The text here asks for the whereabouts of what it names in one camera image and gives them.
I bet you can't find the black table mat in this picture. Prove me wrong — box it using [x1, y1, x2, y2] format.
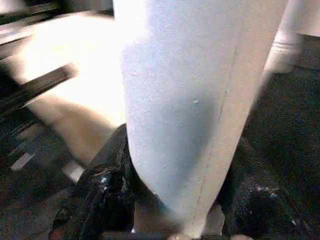
[0, 32, 320, 240]

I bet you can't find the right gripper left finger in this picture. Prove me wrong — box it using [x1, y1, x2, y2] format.
[51, 123, 137, 240]

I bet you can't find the white plastic table top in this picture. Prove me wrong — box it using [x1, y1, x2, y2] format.
[21, 11, 129, 166]

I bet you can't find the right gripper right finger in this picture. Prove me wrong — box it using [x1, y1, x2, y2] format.
[219, 138, 310, 240]

